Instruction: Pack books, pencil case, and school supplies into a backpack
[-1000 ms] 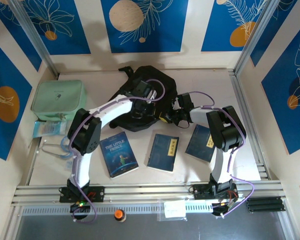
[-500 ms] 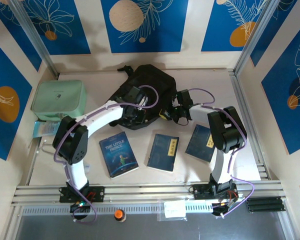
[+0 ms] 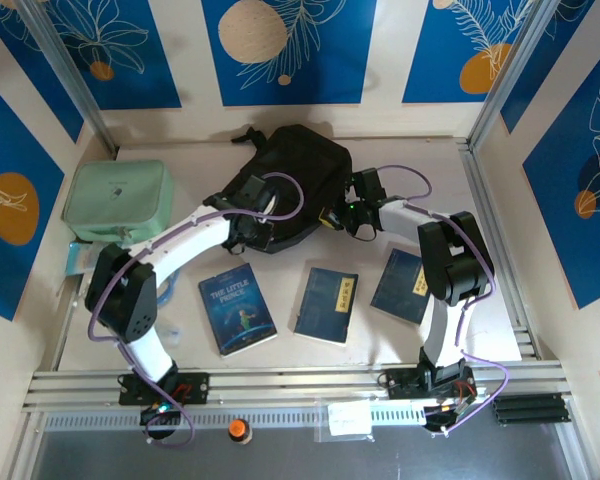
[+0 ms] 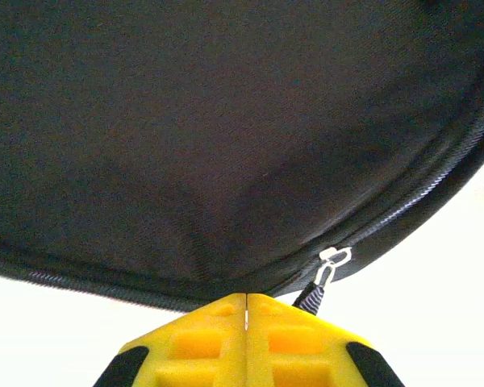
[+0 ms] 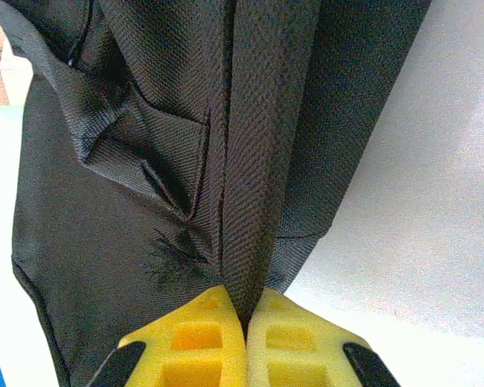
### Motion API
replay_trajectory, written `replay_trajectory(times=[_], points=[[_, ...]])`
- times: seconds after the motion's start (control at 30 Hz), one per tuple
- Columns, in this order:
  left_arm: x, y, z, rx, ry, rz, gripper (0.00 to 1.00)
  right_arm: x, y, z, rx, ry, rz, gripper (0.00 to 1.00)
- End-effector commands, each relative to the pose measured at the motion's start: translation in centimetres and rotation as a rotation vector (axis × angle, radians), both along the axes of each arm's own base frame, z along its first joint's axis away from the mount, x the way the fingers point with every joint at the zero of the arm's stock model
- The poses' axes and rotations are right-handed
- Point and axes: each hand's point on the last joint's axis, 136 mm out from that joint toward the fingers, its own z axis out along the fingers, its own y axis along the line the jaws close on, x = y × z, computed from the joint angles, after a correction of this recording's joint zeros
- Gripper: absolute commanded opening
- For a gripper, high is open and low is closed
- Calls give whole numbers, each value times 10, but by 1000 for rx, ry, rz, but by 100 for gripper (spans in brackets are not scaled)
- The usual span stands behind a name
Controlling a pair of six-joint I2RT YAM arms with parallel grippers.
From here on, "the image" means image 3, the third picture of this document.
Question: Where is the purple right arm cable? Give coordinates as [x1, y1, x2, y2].
[374, 163, 511, 436]

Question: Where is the clear bag with paper label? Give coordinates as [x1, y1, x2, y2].
[313, 397, 376, 444]

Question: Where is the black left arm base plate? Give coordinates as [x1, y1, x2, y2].
[118, 372, 211, 406]

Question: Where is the black backpack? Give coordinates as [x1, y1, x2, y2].
[214, 123, 354, 256]

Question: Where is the black ribbed block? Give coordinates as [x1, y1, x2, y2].
[490, 393, 566, 427]

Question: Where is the aluminium side rail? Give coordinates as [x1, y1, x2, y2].
[458, 141, 539, 361]

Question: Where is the dark blue book yellow label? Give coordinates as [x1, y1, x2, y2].
[293, 267, 360, 347]
[369, 248, 429, 327]

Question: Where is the black connector block with wires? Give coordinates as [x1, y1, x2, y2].
[139, 403, 181, 427]
[423, 399, 481, 434]

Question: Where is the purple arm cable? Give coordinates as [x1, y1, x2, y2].
[374, 163, 511, 436]
[87, 171, 306, 449]

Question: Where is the light blue ring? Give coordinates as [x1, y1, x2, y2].
[155, 272, 180, 307]

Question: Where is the aluminium corner post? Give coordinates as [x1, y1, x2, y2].
[17, 0, 119, 154]
[467, 0, 566, 149]

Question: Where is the orange-capped bottle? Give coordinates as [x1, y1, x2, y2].
[228, 418, 254, 446]

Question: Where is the mint green pencil case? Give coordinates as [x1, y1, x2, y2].
[61, 159, 175, 244]

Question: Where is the Little Prince book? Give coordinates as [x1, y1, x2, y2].
[198, 263, 278, 359]

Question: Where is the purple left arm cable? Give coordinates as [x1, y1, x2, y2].
[87, 171, 306, 449]

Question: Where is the light blue clear pouch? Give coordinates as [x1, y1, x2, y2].
[64, 241, 106, 277]

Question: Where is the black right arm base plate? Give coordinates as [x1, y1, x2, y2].
[387, 367, 476, 401]

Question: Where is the aluminium frame rail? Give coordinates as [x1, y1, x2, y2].
[22, 368, 571, 412]

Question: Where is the blue floral wall poster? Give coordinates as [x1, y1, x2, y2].
[402, 0, 534, 105]
[499, 0, 600, 135]
[522, 37, 600, 310]
[201, 0, 379, 107]
[0, 72, 66, 322]
[0, 0, 85, 145]
[43, 0, 183, 111]

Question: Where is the slotted grey cable duct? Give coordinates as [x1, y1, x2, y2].
[42, 403, 427, 432]

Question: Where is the clear plastic wrapper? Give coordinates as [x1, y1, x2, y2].
[157, 322, 183, 346]

